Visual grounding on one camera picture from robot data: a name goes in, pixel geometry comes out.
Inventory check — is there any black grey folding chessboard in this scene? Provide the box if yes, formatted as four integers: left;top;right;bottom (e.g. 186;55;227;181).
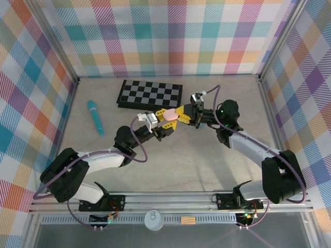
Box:
115;79;184;114

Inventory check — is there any small electronics board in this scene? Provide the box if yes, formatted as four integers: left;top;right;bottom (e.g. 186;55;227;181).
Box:
88;212;120;225
235;211;259;226

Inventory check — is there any teal marker pen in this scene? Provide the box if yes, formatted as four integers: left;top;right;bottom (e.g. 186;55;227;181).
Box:
87;100;106;137

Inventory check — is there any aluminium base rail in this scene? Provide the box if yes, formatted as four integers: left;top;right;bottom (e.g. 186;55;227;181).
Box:
28;191;314;215

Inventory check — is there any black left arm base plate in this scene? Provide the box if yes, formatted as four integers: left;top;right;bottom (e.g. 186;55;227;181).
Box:
78;194;127;212

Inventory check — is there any pink earbud charging case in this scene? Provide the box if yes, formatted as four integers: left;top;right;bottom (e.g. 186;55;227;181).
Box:
163;108;179;121

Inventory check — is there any perforated metal cable tray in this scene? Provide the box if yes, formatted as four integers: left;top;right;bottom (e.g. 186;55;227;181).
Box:
41;215;240;226

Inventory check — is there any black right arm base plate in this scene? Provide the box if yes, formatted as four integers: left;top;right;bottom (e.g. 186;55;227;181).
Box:
215;192;265;211

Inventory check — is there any aluminium frame floor beam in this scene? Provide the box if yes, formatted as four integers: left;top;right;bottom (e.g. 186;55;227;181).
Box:
25;79;80;215
257;76;298;191

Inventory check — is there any aluminium frame post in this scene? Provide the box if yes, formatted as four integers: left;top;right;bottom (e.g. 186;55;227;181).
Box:
258;0;308;81
31;0;80;86

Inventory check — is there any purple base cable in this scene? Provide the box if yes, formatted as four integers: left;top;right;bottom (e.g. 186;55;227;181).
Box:
67;200;95;229
239;198;271;229

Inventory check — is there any white round plastic cup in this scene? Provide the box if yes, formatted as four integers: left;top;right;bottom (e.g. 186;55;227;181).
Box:
144;209;165;231

